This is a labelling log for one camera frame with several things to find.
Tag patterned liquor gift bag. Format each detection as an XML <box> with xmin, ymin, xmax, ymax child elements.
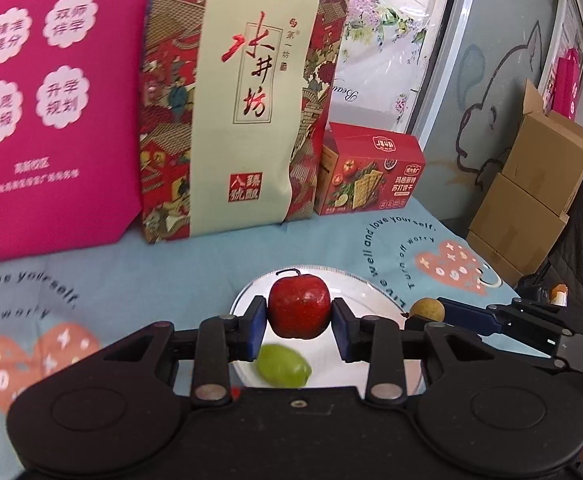
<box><xmin>139</xmin><ymin>0</ymin><xmax>349</xmax><ymax>243</ymax></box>

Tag small brown longan fruit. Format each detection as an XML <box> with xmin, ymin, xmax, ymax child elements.
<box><xmin>409</xmin><ymin>297</ymin><xmax>445</xmax><ymax>322</ymax></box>

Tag light blue printed tablecloth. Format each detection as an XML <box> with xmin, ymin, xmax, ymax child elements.
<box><xmin>0</xmin><ymin>202</ymin><xmax>515</xmax><ymax>479</ymax></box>

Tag floral plastic sheet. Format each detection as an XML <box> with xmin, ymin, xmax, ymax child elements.
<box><xmin>329</xmin><ymin>0</ymin><xmax>448</xmax><ymax>133</ymax></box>

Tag white round plate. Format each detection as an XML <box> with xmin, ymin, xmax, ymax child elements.
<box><xmin>229</xmin><ymin>264</ymin><xmax>425</xmax><ymax>392</ymax></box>

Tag light green pear fruit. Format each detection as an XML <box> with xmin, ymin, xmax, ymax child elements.
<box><xmin>256</xmin><ymin>344</ymin><xmax>312</xmax><ymax>388</ymax></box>

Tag red cracker box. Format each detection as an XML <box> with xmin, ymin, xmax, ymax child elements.
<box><xmin>314</xmin><ymin>122</ymin><xmax>426</xmax><ymax>216</ymax></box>

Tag stacked cardboard boxes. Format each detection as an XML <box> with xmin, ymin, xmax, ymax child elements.
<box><xmin>467</xmin><ymin>81</ymin><xmax>583</xmax><ymax>286</ymax></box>

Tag magenta tote bag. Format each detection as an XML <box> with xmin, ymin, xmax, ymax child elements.
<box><xmin>0</xmin><ymin>0</ymin><xmax>147</xmax><ymax>261</ymax></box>

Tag red apple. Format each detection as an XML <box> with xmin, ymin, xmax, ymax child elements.
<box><xmin>267</xmin><ymin>269</ymin><xmax>331</xmax><ymax>340</ymax></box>

